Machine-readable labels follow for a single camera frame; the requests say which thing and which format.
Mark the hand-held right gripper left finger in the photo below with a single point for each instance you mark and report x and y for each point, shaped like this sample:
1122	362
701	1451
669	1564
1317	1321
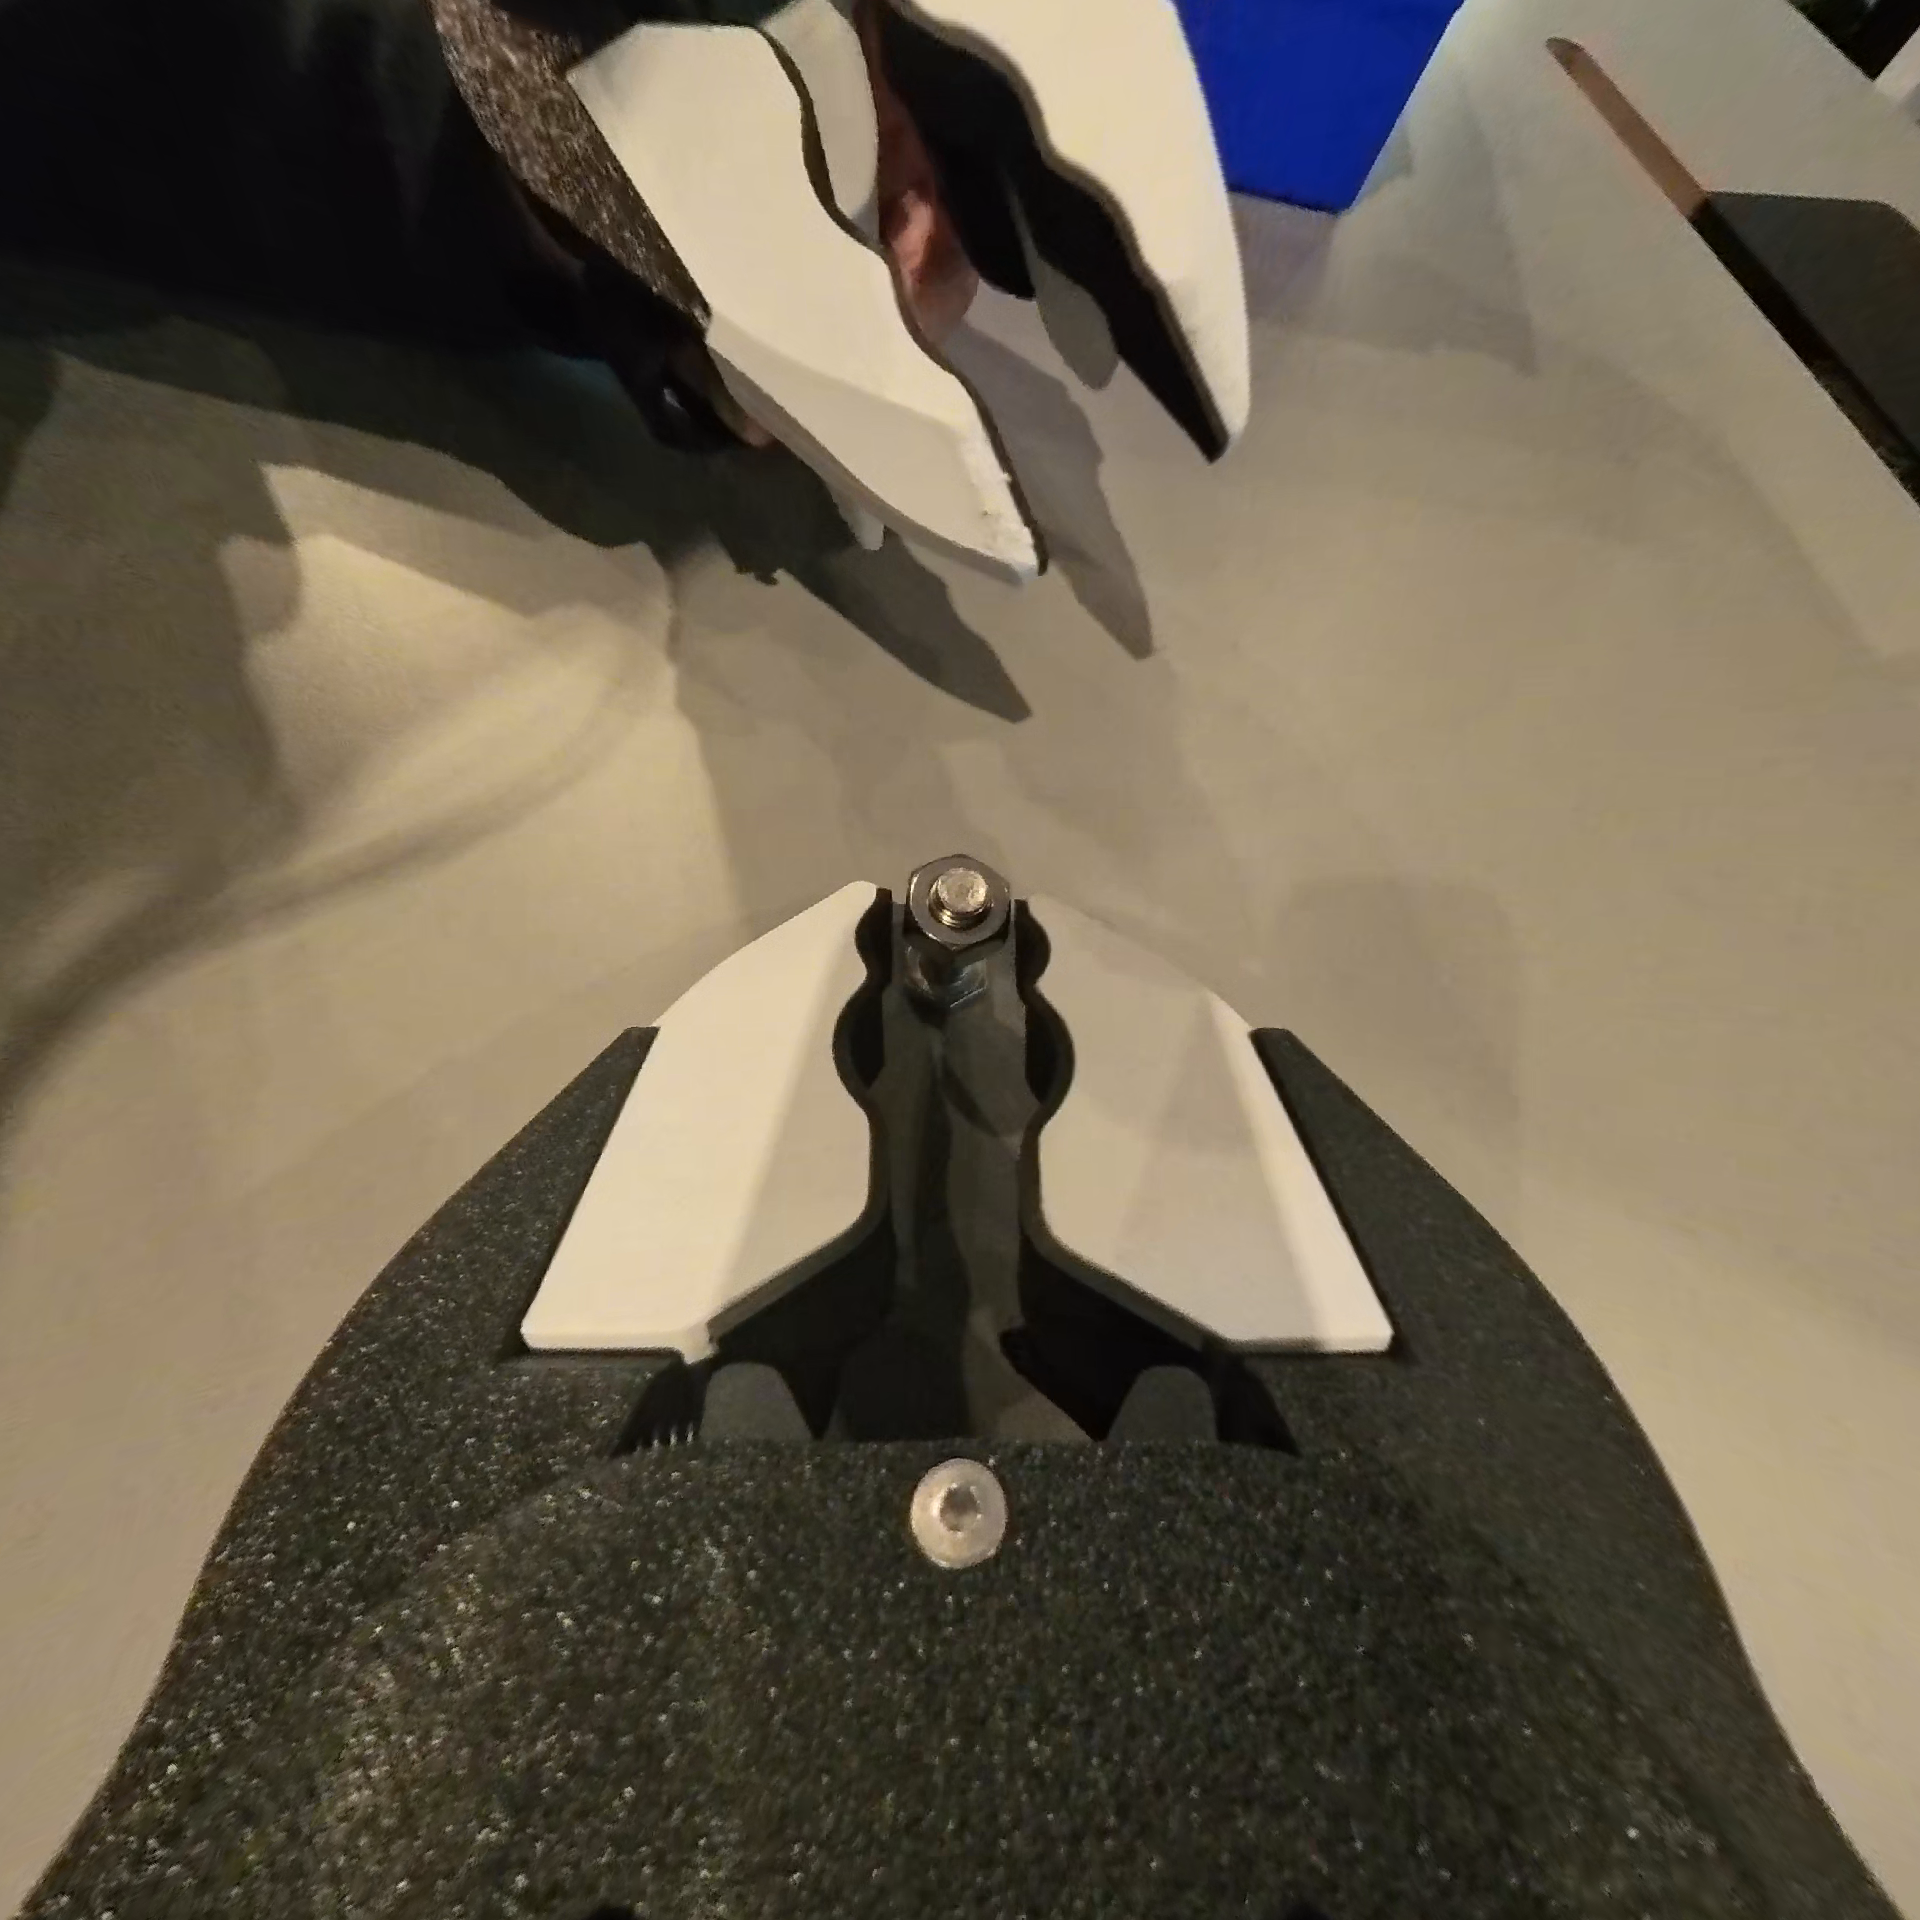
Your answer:
691	1184

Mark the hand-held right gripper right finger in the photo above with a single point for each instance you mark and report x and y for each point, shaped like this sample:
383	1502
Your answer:
1201	1184

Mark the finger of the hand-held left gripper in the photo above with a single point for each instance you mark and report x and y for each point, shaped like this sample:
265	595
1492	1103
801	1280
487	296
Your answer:
1141	148
751	224

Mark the steel bolt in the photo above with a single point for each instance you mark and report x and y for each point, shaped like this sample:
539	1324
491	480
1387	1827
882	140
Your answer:
963	897

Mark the person's left forearm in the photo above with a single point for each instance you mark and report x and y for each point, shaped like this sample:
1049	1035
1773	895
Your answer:
225	106

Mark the person's left hand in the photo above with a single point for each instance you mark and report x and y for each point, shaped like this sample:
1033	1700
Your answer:
922	241

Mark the blue plastic bin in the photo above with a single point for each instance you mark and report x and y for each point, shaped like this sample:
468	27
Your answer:
1306	89

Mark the brown wooden strip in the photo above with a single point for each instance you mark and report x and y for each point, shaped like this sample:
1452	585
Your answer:
1629	129

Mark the black mat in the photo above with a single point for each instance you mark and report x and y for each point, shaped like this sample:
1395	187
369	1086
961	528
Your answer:
1829	299

